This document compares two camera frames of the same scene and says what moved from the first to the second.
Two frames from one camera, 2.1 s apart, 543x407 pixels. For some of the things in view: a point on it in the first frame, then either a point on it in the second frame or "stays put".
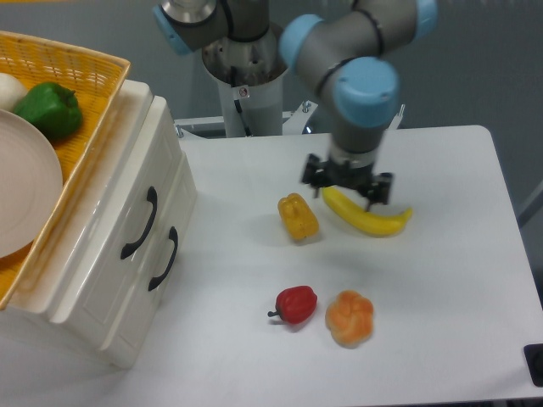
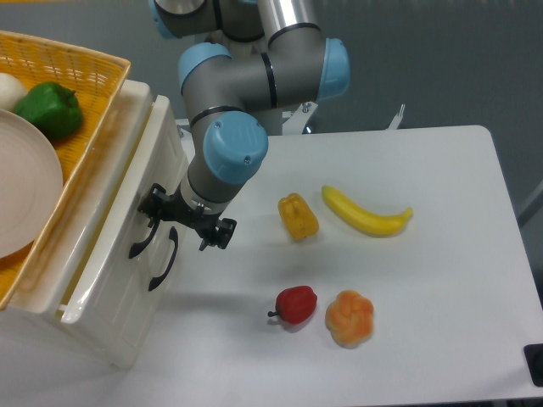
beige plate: (31, 187) stays put
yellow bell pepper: (298, 217) stays put
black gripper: (321, 173) -> (158, 205)
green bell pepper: (51, 109) stays put
